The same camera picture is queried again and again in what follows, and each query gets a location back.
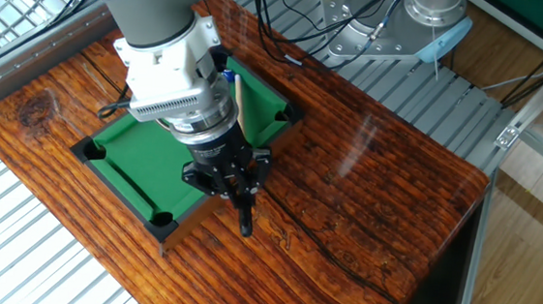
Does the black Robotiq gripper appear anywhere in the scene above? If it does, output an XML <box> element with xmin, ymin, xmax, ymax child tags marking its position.
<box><xmin>179</xmin><ymin>119</ymin><xmax>277</xmax><ymax>212</ymax></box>

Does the cable with metal plug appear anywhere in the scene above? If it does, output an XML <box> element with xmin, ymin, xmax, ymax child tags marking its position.
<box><xmin>356</xmin><ymin>0</ymin><xmax>413</xmax><ymax>57</ymax></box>

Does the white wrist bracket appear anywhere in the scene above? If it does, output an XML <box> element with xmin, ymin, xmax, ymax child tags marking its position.
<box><xmin>108</xmin><ymin>6</ymin><xmax>225</xmax><ymax>107</ymax></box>

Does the silver ribbed wrist module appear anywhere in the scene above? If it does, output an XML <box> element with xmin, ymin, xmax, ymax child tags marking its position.
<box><xmin>126</xmin><ymin>75</ymin><xmax>213</xmax><ymax>129</ymax></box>

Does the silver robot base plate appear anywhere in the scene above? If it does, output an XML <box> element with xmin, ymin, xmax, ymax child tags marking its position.
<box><xmin>317</xmin><ymin>0</ymin><xmax>439</xmax><ymax>67</ymax></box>

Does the black cable with white label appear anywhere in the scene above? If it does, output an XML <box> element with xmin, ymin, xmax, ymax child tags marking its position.
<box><xmin>246</xmin><ymin>0</ymin><xmax>410</xmax><ymax>78</ymax></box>

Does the aluminium frame leg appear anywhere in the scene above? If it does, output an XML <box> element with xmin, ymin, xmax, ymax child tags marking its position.
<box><xmin>453</xmin><ymin>167</ymin><xmax>499</xmax><ymax>304</ymax></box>

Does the mini green felt pool table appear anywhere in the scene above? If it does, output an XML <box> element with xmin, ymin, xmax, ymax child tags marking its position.
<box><xmin>62</xmin><ymin>34</ymin><xmax>310</xmax><ymax>266</ymax></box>

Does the black wrist module cable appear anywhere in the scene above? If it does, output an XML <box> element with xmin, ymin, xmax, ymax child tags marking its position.
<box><xmin>97</xmin><ymin>82</ymin><xmax>135</xmax><ymax>123</ymax></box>

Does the wooden pool cue black handle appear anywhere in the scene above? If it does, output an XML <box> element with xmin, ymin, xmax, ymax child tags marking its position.
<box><xmin>221</xmin><ymin>74</ymin><xmax>267</xmax><ymax>239</ymax></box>

